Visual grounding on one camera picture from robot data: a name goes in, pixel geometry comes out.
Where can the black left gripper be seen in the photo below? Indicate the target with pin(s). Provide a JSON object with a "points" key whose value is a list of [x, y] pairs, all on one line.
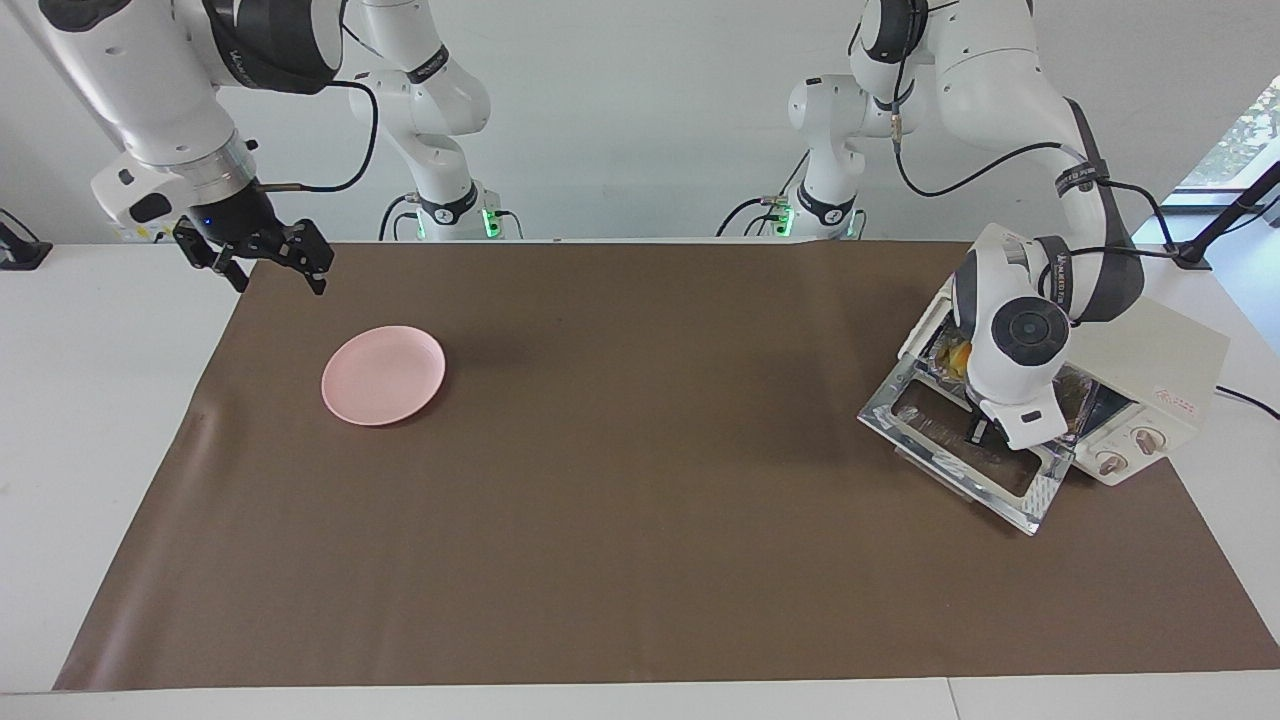
{"points": [[981, 430]]}

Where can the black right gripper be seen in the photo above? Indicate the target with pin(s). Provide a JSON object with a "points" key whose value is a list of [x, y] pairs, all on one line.
{"points": [[240, 228]]}

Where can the sliced yellow bread loaf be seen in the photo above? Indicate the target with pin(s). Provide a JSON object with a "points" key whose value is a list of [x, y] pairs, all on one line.
{"points": [[958, 355]]}

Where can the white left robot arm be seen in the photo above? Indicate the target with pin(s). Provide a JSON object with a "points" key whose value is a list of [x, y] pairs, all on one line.
{"points": [[1000, 80]]}

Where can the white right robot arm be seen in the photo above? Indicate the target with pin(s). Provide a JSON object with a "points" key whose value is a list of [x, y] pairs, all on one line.
{"points": [[150, 90]]}

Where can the silver glass oven door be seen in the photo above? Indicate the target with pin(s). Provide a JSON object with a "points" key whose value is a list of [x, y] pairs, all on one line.
{"points": [[1040, 500]]}

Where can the beige oven knob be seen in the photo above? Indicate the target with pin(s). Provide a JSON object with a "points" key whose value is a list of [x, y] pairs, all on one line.
{"points": [[1110, 464], [1149, 441]]}

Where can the white toaster oven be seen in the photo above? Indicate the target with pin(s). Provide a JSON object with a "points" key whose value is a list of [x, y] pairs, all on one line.
{"points": [[1150, 350]]}

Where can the pink round plate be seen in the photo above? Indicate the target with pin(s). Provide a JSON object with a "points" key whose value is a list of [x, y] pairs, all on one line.
{"points": [[383, 375]]}

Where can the black desk clamp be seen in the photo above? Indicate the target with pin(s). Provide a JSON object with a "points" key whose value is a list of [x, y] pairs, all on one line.
{"points": [[25, 255]]}

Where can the black stand with pole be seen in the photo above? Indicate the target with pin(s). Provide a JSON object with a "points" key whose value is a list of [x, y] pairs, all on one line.
{"points": [[1190, 255]]}

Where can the brown paper table mat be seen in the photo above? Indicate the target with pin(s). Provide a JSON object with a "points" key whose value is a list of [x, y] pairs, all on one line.
{"points": [[640, 500]]}

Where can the window with greenery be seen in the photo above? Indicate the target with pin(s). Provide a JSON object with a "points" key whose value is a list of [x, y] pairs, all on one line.
{"points": [[1250, 130]]}

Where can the white wall outlet box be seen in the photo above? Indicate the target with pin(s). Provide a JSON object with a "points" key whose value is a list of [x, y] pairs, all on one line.
{"points": [[150, 235]]}

